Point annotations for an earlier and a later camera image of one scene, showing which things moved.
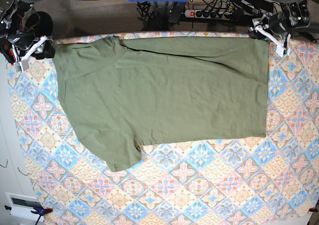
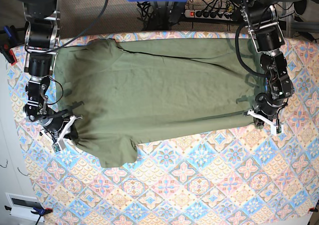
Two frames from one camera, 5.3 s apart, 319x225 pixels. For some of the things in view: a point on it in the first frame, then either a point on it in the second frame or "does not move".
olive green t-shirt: [123, 94] does not move
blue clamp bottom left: [40, 212] does not move
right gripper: [277, 27] to [267, 107]
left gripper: [22, 40] to [55, 124]
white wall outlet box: [22, 206] does not move
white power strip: [208, 14] does not move
